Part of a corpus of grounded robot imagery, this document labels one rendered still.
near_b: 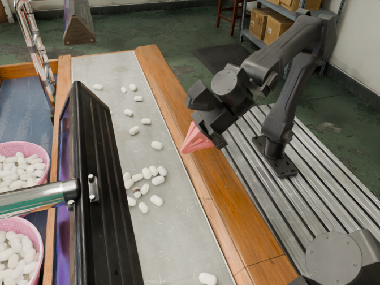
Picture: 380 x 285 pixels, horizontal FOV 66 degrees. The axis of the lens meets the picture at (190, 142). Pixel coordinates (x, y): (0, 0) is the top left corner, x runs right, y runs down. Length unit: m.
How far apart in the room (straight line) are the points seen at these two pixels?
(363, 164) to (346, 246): 1.90
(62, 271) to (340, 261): 0.26
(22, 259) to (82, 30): 0.55
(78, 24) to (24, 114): 0.61
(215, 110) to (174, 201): 0.25
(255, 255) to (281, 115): 0.42
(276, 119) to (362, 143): 1.56
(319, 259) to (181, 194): 0.48
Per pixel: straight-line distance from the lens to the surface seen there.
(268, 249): 0.67
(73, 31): 0.83
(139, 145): 0.93
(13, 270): 0.75
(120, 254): 0.28
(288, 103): 0.89
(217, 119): 0.65
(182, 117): 0.99
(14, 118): 1.33
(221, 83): 0.61
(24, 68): 1.63
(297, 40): 0.77
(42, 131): 1.20
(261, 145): 1.04
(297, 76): 0.88
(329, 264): 0.35
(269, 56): 0.71
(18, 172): 0.95
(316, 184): 0.97
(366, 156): 2.31
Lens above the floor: 1.32
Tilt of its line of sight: 39 degrees down
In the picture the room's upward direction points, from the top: straight up
